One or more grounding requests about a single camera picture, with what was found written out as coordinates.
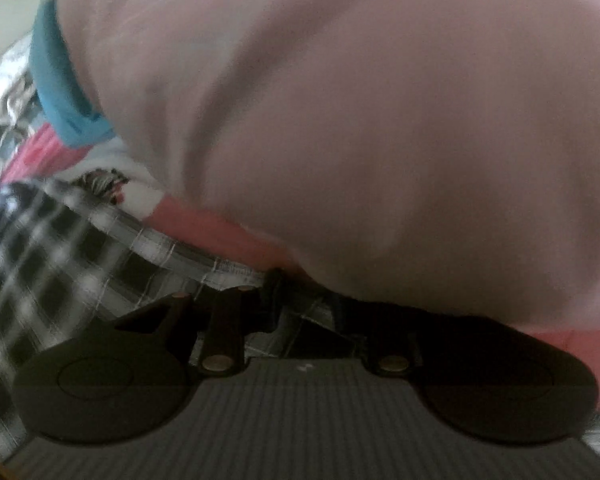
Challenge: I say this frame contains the blue pillow with yellow dot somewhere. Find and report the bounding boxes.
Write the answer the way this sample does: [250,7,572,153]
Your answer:
[29,0,117,148]

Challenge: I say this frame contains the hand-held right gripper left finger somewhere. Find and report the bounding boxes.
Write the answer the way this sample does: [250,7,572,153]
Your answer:
[112,269,285,376]

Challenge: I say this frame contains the white fluffy blanket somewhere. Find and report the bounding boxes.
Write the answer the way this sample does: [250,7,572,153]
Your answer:
[0,42,43,126]

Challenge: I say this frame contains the pink floral bedsheet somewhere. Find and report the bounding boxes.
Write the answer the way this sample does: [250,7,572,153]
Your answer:
[0,125,600,351]

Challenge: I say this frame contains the pink grey floral duvet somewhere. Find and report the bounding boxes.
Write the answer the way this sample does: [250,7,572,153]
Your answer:
[55,0,600,333]

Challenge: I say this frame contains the black white plaid shirt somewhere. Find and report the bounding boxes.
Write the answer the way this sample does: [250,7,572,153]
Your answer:
[0,177,371,461]

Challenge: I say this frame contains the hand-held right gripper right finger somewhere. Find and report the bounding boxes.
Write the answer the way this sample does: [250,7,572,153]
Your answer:
[330,294,486,376]

